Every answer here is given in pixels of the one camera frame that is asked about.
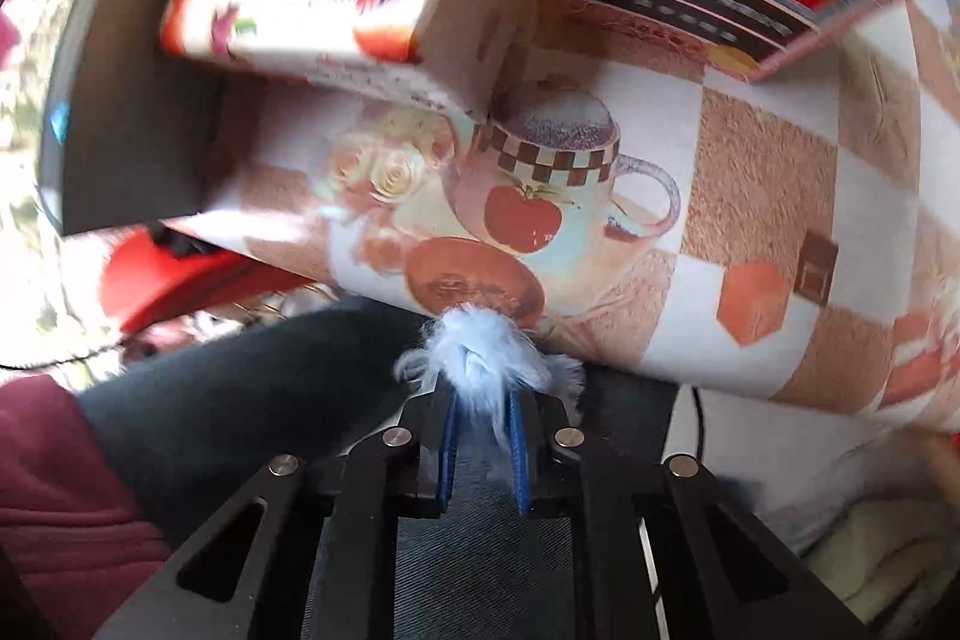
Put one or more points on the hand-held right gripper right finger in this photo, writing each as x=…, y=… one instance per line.
x=519, y=460

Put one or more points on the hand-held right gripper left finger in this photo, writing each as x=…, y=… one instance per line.
x=448, y=452

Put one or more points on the light blue fluffy cloth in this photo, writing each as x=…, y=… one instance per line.
x=480, y=355

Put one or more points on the white cardboard box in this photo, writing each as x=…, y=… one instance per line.
x=135, y=123

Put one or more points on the person's legs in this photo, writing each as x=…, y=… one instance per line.
x=247, y=385

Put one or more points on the white cloth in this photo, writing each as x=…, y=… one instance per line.
x=825, y=482

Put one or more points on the red plastic basin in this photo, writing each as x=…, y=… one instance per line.
x=165, y=287

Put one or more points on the checkered printed tablecloth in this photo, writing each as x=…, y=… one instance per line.
x=750, y=175

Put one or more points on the person's maroon sweater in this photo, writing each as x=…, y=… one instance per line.
x=67, y=520

